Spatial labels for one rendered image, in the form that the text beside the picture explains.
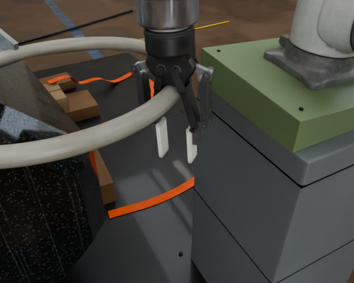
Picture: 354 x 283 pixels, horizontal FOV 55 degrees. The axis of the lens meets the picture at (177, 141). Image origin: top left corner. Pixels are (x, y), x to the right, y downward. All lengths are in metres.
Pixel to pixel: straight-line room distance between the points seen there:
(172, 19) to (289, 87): 0.35
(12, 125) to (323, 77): 0.73
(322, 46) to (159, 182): 1.16
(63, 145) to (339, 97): 0.55
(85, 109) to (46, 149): 1.80
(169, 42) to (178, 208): 1.20
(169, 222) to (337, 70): 1.01
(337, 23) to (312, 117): 0.19
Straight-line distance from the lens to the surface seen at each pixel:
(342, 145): 0.75
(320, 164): 0.71
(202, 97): 0.53
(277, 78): 0.79
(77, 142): 0.45
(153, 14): 0.48
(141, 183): 1.74
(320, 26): 0.77
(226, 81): 0.81
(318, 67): 0.80
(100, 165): 1.69
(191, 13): 0.49
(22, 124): 0.95
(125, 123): 0.47
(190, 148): 0.59
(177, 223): 1.56
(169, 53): 0.50
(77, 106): 2.26
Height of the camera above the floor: 1.21
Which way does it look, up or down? 36 degrees down
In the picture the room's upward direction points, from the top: straight up
